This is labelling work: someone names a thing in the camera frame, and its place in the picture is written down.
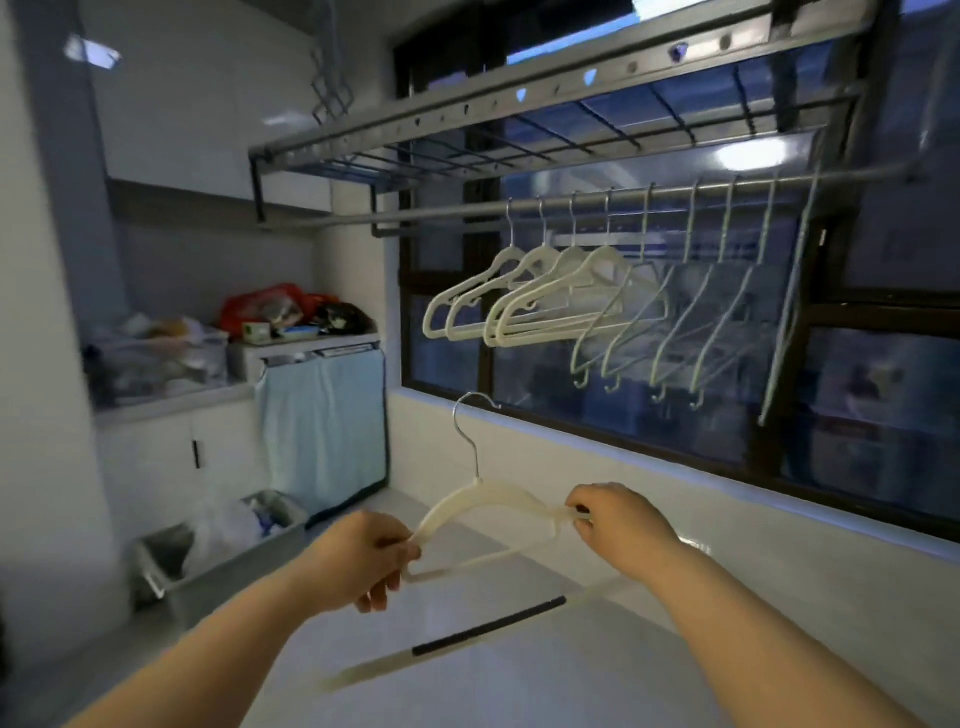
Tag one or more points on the person's right hand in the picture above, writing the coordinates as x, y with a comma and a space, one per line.
626, 529

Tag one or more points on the person's left hand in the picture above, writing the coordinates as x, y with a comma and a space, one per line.
352, 555

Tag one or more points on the person's left thumb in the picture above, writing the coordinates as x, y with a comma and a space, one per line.
399, 541

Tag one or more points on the person's right fingers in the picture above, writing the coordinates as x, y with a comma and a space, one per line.
582, 508

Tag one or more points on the white hanger with metal hook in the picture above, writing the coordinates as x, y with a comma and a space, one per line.
480, 510

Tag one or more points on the person's right forearm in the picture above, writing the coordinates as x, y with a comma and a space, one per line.
757, 637

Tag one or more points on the person's left forearm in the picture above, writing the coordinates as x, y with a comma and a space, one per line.
217, 660

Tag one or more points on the white pole with black grip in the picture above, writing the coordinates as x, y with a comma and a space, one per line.
487, 626

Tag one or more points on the washing machine with blue cover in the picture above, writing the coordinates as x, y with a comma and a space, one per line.
322, 427

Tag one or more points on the translucent plastic bag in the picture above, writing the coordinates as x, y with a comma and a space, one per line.
221, 529

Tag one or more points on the grey plastic bin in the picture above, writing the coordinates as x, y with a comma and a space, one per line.
202, 570

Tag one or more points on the row of white hangers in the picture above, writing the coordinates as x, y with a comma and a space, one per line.
600, 300

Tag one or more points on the black plastic bag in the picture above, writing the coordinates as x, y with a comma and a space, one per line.
345, 319

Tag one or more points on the white cabinet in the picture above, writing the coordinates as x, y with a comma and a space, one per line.
157, 465

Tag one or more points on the green and white box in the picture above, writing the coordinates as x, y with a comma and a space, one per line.
256, 331

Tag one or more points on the red plastic bag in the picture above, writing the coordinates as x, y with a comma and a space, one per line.
262, 304

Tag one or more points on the clear plastic storage box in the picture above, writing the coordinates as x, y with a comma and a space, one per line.
157, 364

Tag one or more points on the metal ceiling drying rack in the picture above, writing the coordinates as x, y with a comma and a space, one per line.
525, 112

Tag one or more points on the dark window frame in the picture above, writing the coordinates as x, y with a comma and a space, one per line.
825, 307

